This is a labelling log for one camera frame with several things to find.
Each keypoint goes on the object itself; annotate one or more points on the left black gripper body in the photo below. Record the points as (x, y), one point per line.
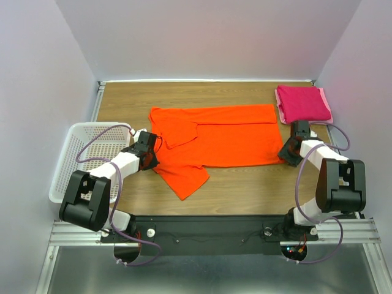
(151, 150)

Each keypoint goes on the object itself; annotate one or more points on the orange t shirt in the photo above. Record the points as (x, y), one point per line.
(193, 139)

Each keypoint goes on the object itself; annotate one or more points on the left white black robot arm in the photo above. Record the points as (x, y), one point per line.
(86, 201)

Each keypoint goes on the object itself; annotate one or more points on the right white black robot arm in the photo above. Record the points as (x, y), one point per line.
(341, 183)

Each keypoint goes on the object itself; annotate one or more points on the folded magenta t shirt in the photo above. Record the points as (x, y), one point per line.
(302, 103)

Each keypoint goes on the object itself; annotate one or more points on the folded light pink t shirt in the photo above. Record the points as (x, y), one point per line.
(281, 113)

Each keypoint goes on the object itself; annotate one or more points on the white plastic laundry basket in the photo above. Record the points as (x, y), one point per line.
(86, 140)

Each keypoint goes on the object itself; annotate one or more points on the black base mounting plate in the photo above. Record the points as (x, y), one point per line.
(211, 235)

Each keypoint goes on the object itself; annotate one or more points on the small electronics board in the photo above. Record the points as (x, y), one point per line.
(294, 252)

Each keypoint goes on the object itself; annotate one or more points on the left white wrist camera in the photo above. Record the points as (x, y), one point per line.
(135, 134)

